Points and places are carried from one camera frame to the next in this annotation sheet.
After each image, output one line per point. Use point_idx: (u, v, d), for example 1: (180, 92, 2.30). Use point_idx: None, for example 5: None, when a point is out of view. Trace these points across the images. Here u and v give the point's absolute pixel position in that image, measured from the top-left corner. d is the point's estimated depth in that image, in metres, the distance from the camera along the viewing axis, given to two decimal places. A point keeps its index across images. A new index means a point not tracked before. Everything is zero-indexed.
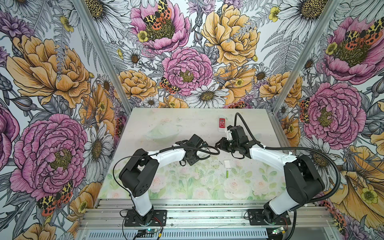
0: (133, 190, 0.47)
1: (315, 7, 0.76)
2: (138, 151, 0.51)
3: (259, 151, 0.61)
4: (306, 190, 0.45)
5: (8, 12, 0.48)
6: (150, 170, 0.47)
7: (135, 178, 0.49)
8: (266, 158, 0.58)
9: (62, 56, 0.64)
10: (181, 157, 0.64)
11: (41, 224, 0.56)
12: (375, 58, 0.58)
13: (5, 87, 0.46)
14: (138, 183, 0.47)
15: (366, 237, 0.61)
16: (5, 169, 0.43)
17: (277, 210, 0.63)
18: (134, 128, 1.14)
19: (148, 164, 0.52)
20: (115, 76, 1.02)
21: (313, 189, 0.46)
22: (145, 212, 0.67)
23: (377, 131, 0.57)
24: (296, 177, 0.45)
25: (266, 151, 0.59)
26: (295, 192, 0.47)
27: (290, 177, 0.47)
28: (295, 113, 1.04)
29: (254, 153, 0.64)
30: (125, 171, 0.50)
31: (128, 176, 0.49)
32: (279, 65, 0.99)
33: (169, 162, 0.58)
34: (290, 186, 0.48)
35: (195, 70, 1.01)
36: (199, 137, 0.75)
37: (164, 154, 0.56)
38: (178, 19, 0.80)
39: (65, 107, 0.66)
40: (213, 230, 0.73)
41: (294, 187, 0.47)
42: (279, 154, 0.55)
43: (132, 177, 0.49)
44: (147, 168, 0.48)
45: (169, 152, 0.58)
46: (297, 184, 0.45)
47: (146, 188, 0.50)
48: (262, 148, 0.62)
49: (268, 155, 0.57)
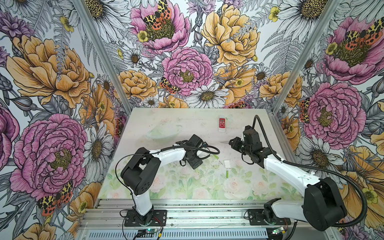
0: (135, 188, 0.48)
1: (315, 7, 0.76)
2: (139, 151, 0.51)
3: (275, 165, 0.56)
4: (328, 217, 0.42)
5: (8, 12, 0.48)
6: (151, 169, 0.48)
7: (138, 176, 0.49)
8: (282, 173, 0.54)
9: (62, 56, 0.64)
10: (181, 156, 0.65)
11: (41, 224, 0.56)
12: (375, 58, 0.58)
13: (5, 87, 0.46)
14: (141, 180, 0.48)
15: (365, 237, 0.61)
16: (5, 169, 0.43)
17: (278, 212, 0.62)
18: (134, 128, 1.14)
19: (151, 162, 0.49)
20: (115, 76, 1.02)
21: (335, 216, 0.42)
22: (145, 212, 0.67)
23: (377, 131, 0.57)
24: (318, 203, 0.41)
25: (284, 165, 0.54)
26: (313, 216, 0.44)
27: (310, 201, 0.43)
28: (295, 113, 1.04)
29: (269, 165, 0.59)
30: (127, 170, 0.50)
31: (130, 174, 0.49)
32: (279, 65, 0.99)
33: (170, 160, 0.59)
34: (308, 209, 0.45)
35: (195, 70, 1.01)
36: (199, 138, 0.76)
37: (166, 152, 0.57)
38: (178, 19, 0.81)
39: (65, 107, 0.66)
40: (213, 230, 0.73)
41: (313, 211, 0.43)
42: (299, 173, 0.50)
43: (134, 175, 0.49)
44: (148, 165, 0.49)
45: (170, 151, 0.59)
46: (319, 210, 0.41)
47: (148, 187, 0.51)
48: (280, 162, 0.56)
49: (286, 171, 0.52)
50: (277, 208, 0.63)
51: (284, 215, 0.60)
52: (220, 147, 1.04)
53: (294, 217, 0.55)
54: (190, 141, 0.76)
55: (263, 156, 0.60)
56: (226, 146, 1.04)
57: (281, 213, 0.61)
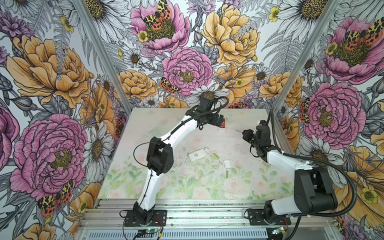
0: (160, 169, 0.58)
1: (315, 7, 0.76)
2: (153, 139, 0.57)
3: (275, 156, 0.61)
4: (313, 201, 0.44)
5: (8, 12, 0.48)
6: (167, 155, 0.54)
7: (160, 159, 0.58)
8: (281, 164, 0.58)
9: (62, 56, 0.64)
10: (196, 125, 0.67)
11: (41, 224, 0.56)
12: (375, 58, 0.58)
13: (5, 87, 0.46)
14: (163, 164, 0.56)
15: (366, 237, 0.61)
16: (5, 169, 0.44)
17: (278, 210, 0.63)
18: (134, 128, 1.14)
19: (167, 147, 0.55)
20: (115, 76, 1.02)
21: (322, 202, 0.44)
22: (153, 205, 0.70)
23: (378, 131, 0.57)
24: (305, 185, 0.44)
25: (283, 156, 0.59)
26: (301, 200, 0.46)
27: (299, 183, 0.47)
28: (295, 113, 1.04)
29: (271, 159, 0.64)
30: (150, 156, 0.59)
31: (153, 158, 0.59)
32: (279, 65, 0.99)
33: (185, 134, 0.64)
34: (297, 193, 0.48)
35: (195, 70, 1.01)
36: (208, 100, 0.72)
37: (177, 133, 0.60)
38: (178, 19, 0.81)
39: (65, 107, 0.66)
40: (213, 230, 0.73)
41: (301, 195, 0.46)
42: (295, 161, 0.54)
43: (156, 159, 0.59)
44: (163, 152, 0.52)
45: (181, 129, 0.62)
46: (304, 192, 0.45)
47: (171, 166, 0.61)
48: (280, 153, 0.61)
49: (284, 160, 0.57)
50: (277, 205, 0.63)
51: (283, 212, 0.60)
52: (220, 147, 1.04)
53: (291, 212, 0.55)
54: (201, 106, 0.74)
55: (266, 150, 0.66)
56: (226, 146, 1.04)
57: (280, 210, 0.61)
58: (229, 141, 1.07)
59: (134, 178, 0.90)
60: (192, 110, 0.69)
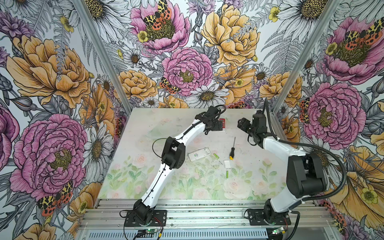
0: (173, 164, 0.67)
1: (315, 8, 0.76)
2: (168, 138, 0.67)
3: (272, 142, 0.63)
4: (303, 184, 0.47)
5: (9, 12, 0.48)
6: (180, 153, 0.64)
7: (174, 156, 0.68)
8: (276, 150, 0.60)
9: (62, 56, 0.64)
10: (203, 127, 0.77)
11: (40, 224, 0.56)
12: (375, 58, 0.58)
13: (5, 87, 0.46)
14: (177, 160, 0.66)
15: (365, 237, 0.61)
16: (5, 169, 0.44)
17: (278, 208, 0.63)
18: (134, 128, 1.14)
19: (181, 146, 0.64)
20: (115, 76, 1.02)
21: (312, 186, 0.46)
22: (154, 205, 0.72)
23: (378, 131, 0.57)
24: (297, 170, 0.47)
25: (278, 142, 0.61)
26: (293, 184, 0.49)
27: (291, 169, 0.49)
28: (295, 113, 1.04)
29: (266, 144, 0.66)
30: (165, 153, 0.69)
31: (168, 156, 0.68)
32: (279, 65, 0.99)
33: (193, 136, 0.72)
34: (290, 177, 0.50)
35: (195, 70, 1.01)
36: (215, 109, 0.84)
37: (188, 135, 0.69)
38: (178, 19, 0.81)
39: (65, 107, 0.66)
40: (213, 230, 0.73)
41: (293, 180, 0.49)
42: (289, 147, 0.56)
43: (171, 155, 0.68)
44: (177, 150, 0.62)
45: (192, 131, 0.71)
46: (296, 175, 0.47)
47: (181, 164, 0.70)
48: (275, 139, 0.64)
49: (279, 147, 0.58)
50: (277, 203, 0.63)
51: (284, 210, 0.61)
52: (220, 147, 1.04)
53: (289, 206, 0.57)
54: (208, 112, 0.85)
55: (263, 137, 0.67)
56: (226, 146, 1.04)
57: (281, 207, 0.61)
58: (229, 141, 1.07)
59: (134, 178, 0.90)
60: (201, 115, 0.79)
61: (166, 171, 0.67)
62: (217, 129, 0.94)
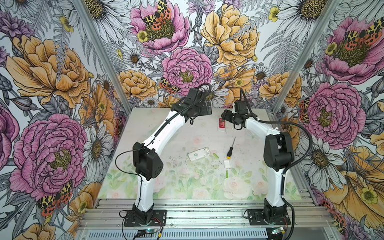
0: (149, 175, 0.54)
1: (315, 8, 0.76)
2: (136, 144, 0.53)
3: (252, 123, 0.71)
4: (277, 158, 0.57)
5: (9, 12, 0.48)
6: (152, 162, 0.49)
7: (147, 165, 0.52)
8: (256, 129, 0.69)
9: (62, 56, 0.64)
10: (183, 119, 0.59)
11: (40, 224, 0.56)
12: (375, 58, 0.58)
13: (5, 87, 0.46)
14: (150, 170, 0.52)
15: (366, 237, 0.61)
16: (5, 169, 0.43)
17: (278, 203, 0.64)
18: (134, 128, 1.14)
19: (152, 153, 0.50)
20: (115, 76, 1.02)
21: (283, 159, 0.57)
22: (151, 206, 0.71)
23: (378, 131, 0.57)
24: (272, 147, 0.56)
25: (258, 122, 0.69)
26: (268, 158, 0.60)
27: (267, 146, 0.59)
28: (295, 113, 1.04)
29: (248, 125, 0.74)
30: (137, 162, 0.54)
31: (141, 165, 0.55)
32: (279, 65, 1.00)
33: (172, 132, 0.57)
34: (266, 153, 0.61)
35: (195, 70, 1.01)
36: (196, 92, 0.64)
37: (162, 136, 0.54)
38: (178, 19, 0.81)
39: (65, 107, 0.66)
40: (213, 231, 0.73)
41: (269, 155, 0.59)
42: (267, 128, 0.64)
43: (143, 165, 0.54)
44: (148, 158, 0.50)
45: (167, 130, 0.55)
46: (271, 151, 0.57)
47: (161, 170, 0.57)
48: (255, 120, 0.71)
49: (259, 127, 0.67)
50: (276, 201, 0.64)
51: (284, 201, 0.64)
52: (220, 147, 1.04)
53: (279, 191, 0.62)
54: (189, 98, 0.66)
55: (246, 118, 0.74)
56: (226, 146, 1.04)
57: (280, 200, 0.64)
58: (229, 142, 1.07)
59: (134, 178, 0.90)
60: (178, 104, 0.62)
61: (145, 181, 0.57)
62: (205, 114, 0.77)
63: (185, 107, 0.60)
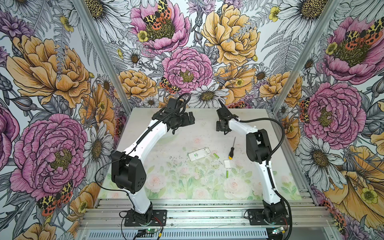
0: (131, 188, 0.48)
1: (315, 7, 0.76)
2: (114, 154, 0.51)
3: (234, 124, 0.79)
4: (257, 152, 0.65)
5: (8, 12, 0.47)
6: (135, 171, 0.45)
7: (128, 176, 0.49)
8: (238, 128, 0.77)
9: (62, 56, 0.64)
10: (164, 126, 0.58)
11: (41, 224, 0.56)
12: (375, 58, 0.58)
13: (5, 87, 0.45)
14: (133, 181, 0.47)
15: (366, 237, 0.61)
16: (5, 169, 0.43)
17: (274, 199, 0.66)
18: (135, 128, 1.14)
19: (133, 162, 0.46)
20: (115, 76, 1.02)
21: (262, 152, 0.65)
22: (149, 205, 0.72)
23: (377, 131, 0.57)
24: (252, 143, 0.64)
25: (239, 123, 0.77)
26: (250, 153, 0.67)
27: (248, 143, 0.67)
28: (295, 113, 1.04)
29: (232, 125, 0.81)
30: (116, 175, 0.48)
31: (121, 177, 0.49)
32: (279, 65, 0.99)
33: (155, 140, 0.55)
34: (248, 149, 0.68)
35: (195, 70, 1.01)
36: (176, 101, 0.66)
37: (145, 143, 0.51)
38: (178, 19, 0.80)
39: (65, 107, 0.66)
40: (213, 230, 0.73)
41: (250, 150, 0.67)
42: (246, 127, 0.72)
43: (124, 176, 0.49)
44: (131, 167, 0.45)
45: (150, 136, 0.54)
46: (251, 146, 0.65)
47: (144, 181, 0.52)
48: (237, 120, 0.80)
49: (240, 127, 0.75)
50: (271, 197, 0.66)
51: (279, 196, 0.67)
52: (220, 147, 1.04)
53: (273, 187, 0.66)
54: (169, 108, 0.67)
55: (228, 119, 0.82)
56: (226, 146, 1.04)
57: (274, 195, 0.66)
58: (229, 142, 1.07)
59: None
60: (159, 113, 0.62)
61: (131, 193, 0.50)
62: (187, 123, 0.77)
63: (165, 116, 0.61)
